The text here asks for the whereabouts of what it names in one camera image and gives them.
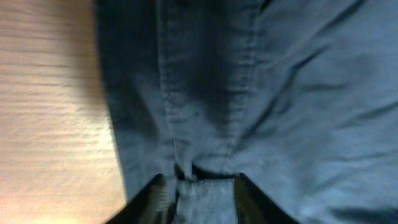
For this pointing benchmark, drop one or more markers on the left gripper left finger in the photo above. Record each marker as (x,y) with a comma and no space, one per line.
(151,205)

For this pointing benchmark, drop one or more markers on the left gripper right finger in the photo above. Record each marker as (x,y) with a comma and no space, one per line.
(253,206)

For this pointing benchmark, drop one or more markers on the navy blue shorts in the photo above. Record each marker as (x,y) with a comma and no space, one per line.
(299,96)

